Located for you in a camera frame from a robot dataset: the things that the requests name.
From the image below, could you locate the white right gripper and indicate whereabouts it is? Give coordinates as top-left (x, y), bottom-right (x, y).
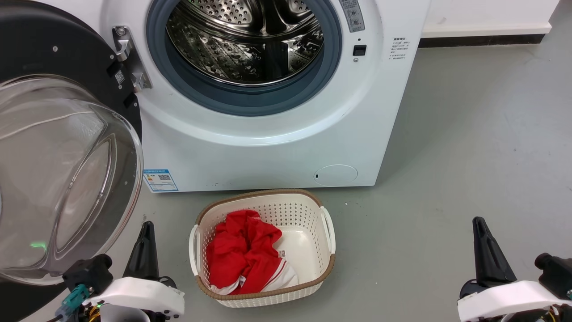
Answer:
top-left (457, 217), bottom-right (572, 322)

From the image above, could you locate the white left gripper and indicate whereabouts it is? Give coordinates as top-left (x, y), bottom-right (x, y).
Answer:
top-left (83, 221), bottom-right (185, 319)

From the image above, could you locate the black round glass washer door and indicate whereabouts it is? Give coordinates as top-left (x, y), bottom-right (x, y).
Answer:
top-left (0, 0), bottom-right (144, 322)

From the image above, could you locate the white front-load washing machine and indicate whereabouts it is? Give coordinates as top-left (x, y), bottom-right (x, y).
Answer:
top-left (36, 0), bottom-right (432, 193)

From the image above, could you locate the metal door hinge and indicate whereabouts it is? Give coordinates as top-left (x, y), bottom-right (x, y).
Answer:
top-left (112, 26), bottom-right (153, 93)

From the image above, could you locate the blue energy label sticker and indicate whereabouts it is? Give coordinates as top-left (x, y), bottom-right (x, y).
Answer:
top-left (143, 169), bottom-right (178, 193)

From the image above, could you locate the red and white garment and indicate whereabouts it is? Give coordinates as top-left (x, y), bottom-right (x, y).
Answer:
top-left (206, 209), bottom-right (299, 296)

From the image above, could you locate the cream perforated laundry basket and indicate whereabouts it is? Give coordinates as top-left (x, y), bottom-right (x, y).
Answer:
top-left (189, 189), bottom-right (336, 308)

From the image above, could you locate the round white filter cover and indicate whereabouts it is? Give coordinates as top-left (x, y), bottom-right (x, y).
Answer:
top-left (314, 165), bottom-right (358, 187)

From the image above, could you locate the dark skirting strip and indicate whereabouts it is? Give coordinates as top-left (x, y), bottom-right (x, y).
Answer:
top-left (419, 34), bottom-right (546, 48)

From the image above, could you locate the perforated steel washer drum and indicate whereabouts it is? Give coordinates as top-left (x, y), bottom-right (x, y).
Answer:
top-left (166, 0), bottom-right (324, 87)

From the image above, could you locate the small printed text label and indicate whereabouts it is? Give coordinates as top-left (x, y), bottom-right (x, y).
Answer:
top-left (390, 37), bottom-right (408, 61)

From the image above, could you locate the grey instruction label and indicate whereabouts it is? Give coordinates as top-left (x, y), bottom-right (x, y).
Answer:
top-left (340, 0), bottom-right (366, 33)

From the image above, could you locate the teal cable connector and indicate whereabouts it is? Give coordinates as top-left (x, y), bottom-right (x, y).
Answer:
top-left (55, 284), bottom-right (90, 322)

